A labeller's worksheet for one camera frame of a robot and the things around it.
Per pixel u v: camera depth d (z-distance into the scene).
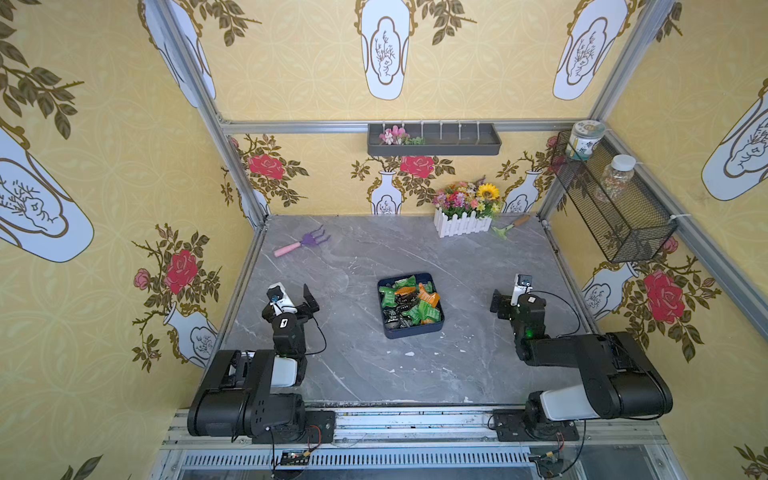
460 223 1.10
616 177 0.72
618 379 0.45
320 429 0.73
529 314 0.73
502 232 1.17
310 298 0.81
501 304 0.85
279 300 0.74
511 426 0.73
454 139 0.92
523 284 0.80
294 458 0.73
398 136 0.88
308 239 1.14
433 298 0.92
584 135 0.84
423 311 0.90
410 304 0.90
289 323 0.68
